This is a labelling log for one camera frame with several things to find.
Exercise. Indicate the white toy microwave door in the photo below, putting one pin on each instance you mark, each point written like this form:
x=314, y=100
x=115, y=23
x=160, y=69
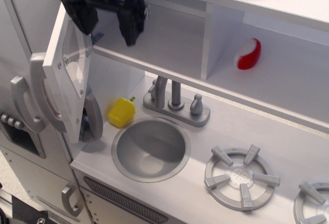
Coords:
x=66, y=67

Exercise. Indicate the grey microwave door handle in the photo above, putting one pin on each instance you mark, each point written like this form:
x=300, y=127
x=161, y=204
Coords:
x=37, y=78

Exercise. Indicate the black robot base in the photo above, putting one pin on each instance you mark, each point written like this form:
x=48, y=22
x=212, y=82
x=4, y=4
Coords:
x=13, y=210

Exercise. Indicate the yellow toy bell pepper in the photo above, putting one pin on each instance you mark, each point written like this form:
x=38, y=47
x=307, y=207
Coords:
x=122, y=112

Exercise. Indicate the grey toy faucet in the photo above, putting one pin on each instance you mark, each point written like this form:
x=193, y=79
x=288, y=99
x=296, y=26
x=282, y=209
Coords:
x=173, y=104

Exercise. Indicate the round silver sink bowl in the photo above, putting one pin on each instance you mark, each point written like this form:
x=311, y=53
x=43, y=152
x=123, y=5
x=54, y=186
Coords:
x=151, y=150

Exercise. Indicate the red white toy apple slice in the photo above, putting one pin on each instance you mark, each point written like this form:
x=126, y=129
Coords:
x=248, y=54

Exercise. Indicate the grey fridge ice dispenser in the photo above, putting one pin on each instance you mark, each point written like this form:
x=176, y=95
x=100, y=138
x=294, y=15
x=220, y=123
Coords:
x=18, y=133

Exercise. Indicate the grey oven vent panel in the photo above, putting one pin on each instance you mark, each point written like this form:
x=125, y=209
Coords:
x=125, y=202

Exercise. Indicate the grey toy stove burner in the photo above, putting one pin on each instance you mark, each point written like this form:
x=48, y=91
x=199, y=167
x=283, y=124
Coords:
x=240, y=179

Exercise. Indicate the grey toy wall phone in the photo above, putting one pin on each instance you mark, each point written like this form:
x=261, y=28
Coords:
x=92, y=124

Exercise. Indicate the grey fridge door handle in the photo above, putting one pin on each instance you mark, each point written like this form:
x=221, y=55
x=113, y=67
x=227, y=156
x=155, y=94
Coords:
x=18, y=89

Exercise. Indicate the grey lower fridge handle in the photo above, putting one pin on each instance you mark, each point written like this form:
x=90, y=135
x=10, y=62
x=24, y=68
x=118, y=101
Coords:
x=71, y=200

